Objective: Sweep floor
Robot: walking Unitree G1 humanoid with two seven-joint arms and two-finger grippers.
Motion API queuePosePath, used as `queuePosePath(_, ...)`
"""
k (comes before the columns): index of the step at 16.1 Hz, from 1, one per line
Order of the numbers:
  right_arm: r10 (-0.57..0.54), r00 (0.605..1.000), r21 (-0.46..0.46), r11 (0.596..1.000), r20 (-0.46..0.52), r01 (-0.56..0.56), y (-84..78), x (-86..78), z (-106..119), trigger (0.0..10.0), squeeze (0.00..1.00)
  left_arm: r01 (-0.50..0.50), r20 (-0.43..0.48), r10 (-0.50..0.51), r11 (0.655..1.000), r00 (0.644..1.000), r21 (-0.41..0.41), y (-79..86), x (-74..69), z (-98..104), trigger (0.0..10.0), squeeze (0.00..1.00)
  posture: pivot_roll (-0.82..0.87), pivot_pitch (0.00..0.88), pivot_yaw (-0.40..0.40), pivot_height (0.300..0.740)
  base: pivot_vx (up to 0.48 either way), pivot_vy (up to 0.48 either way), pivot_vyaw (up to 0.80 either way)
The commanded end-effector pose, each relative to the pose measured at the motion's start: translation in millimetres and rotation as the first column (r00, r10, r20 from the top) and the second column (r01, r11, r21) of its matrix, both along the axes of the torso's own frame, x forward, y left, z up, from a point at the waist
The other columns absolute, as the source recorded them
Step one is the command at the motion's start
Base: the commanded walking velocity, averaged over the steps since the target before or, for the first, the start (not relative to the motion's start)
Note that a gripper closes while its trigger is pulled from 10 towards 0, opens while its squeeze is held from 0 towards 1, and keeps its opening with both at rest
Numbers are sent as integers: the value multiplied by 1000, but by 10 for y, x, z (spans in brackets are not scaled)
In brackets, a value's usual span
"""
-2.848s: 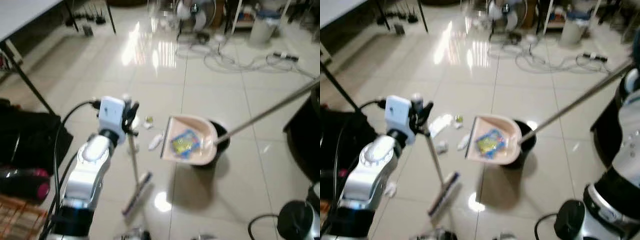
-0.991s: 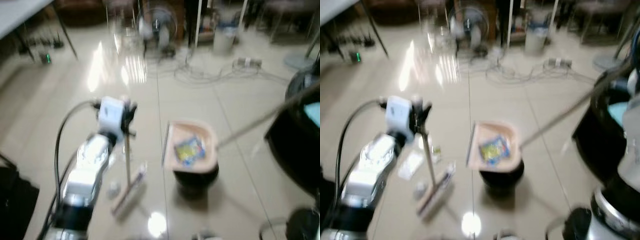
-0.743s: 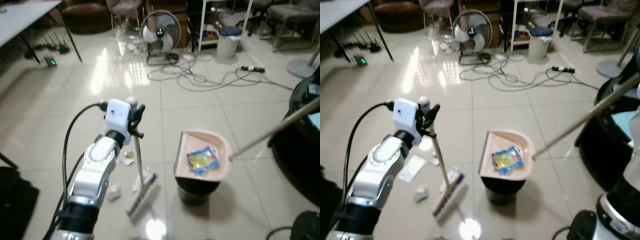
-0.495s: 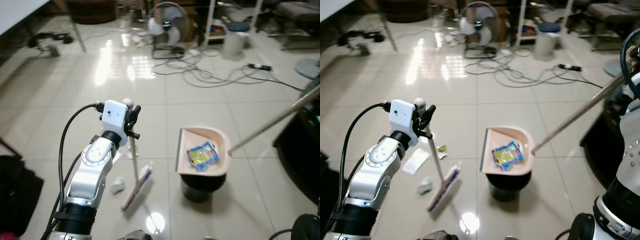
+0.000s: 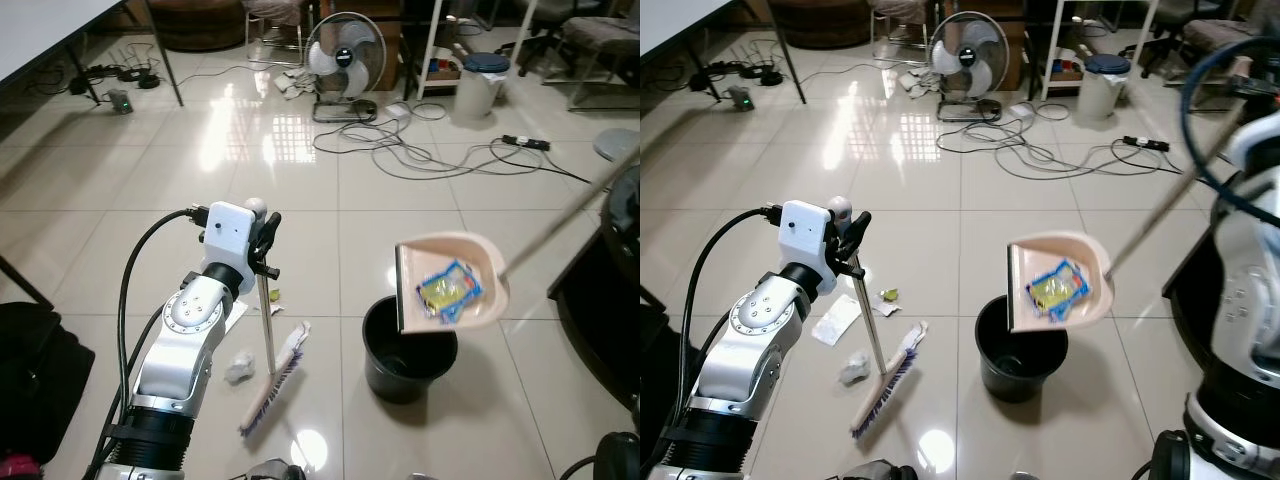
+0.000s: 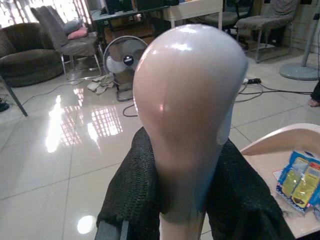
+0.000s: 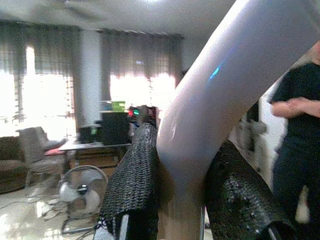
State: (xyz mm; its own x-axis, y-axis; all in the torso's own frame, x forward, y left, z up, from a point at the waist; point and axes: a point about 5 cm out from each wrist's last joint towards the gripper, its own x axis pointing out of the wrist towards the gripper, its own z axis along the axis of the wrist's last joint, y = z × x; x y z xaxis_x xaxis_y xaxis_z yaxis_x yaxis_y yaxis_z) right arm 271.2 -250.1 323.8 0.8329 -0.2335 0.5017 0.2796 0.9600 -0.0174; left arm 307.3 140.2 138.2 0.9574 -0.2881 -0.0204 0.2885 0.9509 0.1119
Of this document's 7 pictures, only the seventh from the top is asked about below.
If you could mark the device with red green lights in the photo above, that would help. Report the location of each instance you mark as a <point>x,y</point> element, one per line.
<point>140,113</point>

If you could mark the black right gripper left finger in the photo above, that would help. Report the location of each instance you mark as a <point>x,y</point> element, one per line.
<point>135,180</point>

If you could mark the person in black shirt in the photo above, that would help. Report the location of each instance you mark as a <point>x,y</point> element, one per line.
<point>297,155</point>

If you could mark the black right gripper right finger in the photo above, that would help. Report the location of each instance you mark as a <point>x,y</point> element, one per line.
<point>240,200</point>

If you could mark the grey window curtain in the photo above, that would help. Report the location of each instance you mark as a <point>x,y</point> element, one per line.
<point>40,47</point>
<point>142,52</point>

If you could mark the green box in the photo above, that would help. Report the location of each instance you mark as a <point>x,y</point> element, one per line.
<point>115,106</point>

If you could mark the grey floor fan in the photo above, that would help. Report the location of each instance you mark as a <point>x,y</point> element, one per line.
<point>82,192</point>

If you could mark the black computer case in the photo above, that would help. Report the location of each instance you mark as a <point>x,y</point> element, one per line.
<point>115,128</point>

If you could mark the low wooden table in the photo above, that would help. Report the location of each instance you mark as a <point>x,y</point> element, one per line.
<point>95,152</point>

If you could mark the brown sofa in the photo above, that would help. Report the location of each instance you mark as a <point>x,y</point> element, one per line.
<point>10,165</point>

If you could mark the grey armchair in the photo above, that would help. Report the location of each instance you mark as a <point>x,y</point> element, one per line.
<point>37,152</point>

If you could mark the red cushion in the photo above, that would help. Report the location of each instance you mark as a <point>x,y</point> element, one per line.
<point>53,151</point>

